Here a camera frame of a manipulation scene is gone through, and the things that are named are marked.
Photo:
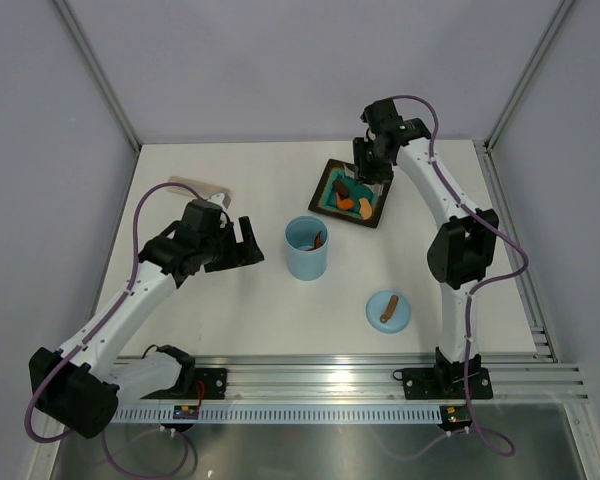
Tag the dark square teal plate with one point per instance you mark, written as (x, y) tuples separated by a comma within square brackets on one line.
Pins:
[(323, 200)]

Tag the aluminium front rail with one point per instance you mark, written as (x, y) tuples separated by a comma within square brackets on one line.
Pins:
[(366, 379)]

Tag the light blue lid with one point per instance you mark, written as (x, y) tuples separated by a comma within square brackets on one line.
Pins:
[(376, 305)]

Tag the dark brown food piece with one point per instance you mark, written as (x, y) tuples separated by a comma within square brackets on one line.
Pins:
[(341, 189)]

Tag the brown lid handle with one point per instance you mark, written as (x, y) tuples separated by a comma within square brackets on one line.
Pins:
[(390, 309)]

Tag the beige chopstick case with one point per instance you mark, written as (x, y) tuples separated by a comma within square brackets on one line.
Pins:
[(204, 189)]

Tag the white slotted cable duct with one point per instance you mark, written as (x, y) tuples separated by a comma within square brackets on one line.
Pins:
[(279, 415)]

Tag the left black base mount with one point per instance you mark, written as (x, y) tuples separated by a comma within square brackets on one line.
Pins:
[(194, 382)]

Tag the metal tongs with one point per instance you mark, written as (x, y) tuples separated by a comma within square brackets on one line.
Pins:
[(379, 191)]

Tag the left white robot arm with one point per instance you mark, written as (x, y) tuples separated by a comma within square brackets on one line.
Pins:
[(79, 384)]

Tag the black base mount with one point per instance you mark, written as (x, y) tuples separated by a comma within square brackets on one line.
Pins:
[(194, 382), (428, 383)]

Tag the orange shrimp food piece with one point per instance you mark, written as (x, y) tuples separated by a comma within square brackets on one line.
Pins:
[(317, 242)]

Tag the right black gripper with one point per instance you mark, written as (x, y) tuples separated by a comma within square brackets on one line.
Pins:
[(383, 175)]

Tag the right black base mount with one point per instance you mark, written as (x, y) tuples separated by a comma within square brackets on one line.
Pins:
[(428, 383)]

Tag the orange carrot food piece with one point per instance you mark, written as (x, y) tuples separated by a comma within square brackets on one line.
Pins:
[(345, 204)]

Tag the aluminium frame post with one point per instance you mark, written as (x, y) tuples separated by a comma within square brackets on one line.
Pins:
[(549, 36), (77, 34)]

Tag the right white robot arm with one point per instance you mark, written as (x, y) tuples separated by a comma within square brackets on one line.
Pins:
[(458, 257)]

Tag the tan orange food slice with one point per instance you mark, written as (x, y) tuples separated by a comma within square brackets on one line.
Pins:
[(365, 209)]

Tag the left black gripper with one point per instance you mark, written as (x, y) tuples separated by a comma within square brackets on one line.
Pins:
[(241, 254)]

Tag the right aluminium frame post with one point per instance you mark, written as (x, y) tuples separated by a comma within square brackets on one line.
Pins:
[(549, 36)]

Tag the light blue cup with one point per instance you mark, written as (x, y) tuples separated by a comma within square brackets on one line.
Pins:
[(301, 263)]

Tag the left aluminium frame post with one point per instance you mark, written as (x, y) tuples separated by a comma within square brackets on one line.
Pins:
[(77, 34)]

